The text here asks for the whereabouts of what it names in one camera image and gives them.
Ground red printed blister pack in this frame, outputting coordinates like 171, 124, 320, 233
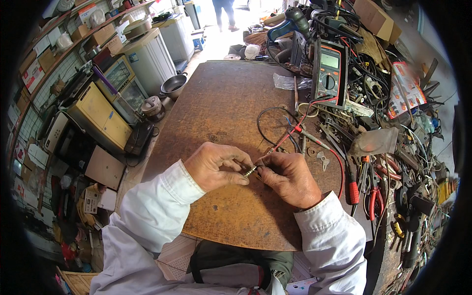
386, 61, 428, 120

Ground white top-load washing machine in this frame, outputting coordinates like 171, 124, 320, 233
153, 15, 196, 63

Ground person's right hand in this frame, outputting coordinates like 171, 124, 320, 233
255, 151, 324, 210

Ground red multimeter probe lead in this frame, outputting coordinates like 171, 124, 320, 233
266, 95, 345, 200

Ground red handled pliers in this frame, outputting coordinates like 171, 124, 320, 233
367, 162, 385, 222

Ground heap of appliances and boxes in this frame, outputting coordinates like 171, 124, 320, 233
7, 111, 128, 292

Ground grey digital multimeter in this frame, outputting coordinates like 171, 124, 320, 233
311, 38, 349, 110

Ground blue power drill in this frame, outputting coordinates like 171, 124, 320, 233
267, 7, 311, 42

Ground person's legs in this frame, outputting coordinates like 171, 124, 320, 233
186, 240, 295, 290

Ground person's body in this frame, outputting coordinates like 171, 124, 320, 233
89, 212, 288, 295

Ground yellow microwave oven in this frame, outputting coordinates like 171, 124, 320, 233
67, 82, 133, 152

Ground rice cooker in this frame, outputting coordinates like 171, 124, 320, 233
141, 96, 166, 122

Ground wall shelf with boxes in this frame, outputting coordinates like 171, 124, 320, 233
7, 0, 155, 122

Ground red handled screwdriver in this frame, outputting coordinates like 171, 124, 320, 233
346, 162, 360, 217

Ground heap of tools and wires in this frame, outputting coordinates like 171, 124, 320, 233
258, 0, 461, 295

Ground small metal wing bracket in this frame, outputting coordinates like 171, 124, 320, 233
316, 151, 330, 172

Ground person's left hand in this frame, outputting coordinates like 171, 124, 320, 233
183, 142, 255, 193

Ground black appliance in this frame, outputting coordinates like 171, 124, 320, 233
124, 122, 155, 156

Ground glass door microwave oven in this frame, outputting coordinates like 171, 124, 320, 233
95, 55, 150, 125

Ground black multimeter probe lead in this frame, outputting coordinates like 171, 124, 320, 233
257, 100, 325, 152

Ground clear plastic bag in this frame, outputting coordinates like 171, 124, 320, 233
273, 73, 313, 91

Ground cardboard box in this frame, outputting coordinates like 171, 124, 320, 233
352, 0, 402, 45

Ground steel cooking pot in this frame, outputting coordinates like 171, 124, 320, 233
160, 72, 189, 101

